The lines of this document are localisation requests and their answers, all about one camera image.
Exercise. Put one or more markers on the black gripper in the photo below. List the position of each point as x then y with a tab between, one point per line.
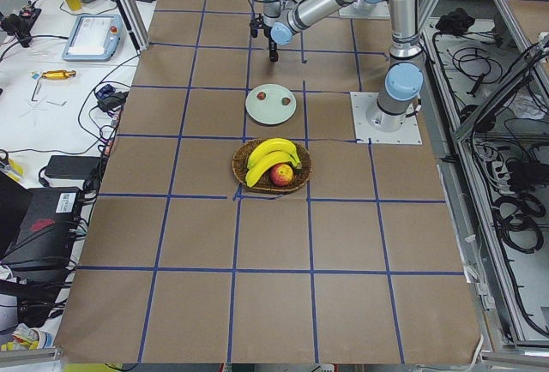
272	43

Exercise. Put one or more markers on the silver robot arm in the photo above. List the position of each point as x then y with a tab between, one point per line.
282	19

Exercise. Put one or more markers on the light green plate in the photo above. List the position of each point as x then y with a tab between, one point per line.
270	111

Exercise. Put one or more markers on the yellow banana bunch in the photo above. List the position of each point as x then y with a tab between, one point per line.
270	160

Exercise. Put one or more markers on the red yellow apple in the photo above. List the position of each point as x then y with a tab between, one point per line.
281	175

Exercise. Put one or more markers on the blue teach pendant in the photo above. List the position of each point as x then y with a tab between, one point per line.
94	38

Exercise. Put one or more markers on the black cloth bundle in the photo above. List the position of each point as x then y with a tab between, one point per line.
456	22

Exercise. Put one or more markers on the golden metal cylinder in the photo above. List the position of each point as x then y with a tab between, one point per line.
58	74

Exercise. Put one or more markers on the black power adapter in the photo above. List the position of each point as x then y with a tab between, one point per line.
70	166

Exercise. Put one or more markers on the black computer case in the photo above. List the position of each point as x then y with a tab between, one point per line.
46	234

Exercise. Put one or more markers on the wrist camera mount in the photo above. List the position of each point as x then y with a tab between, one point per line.
255	25

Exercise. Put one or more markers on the aluminium frame post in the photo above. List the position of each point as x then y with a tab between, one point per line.
134	24

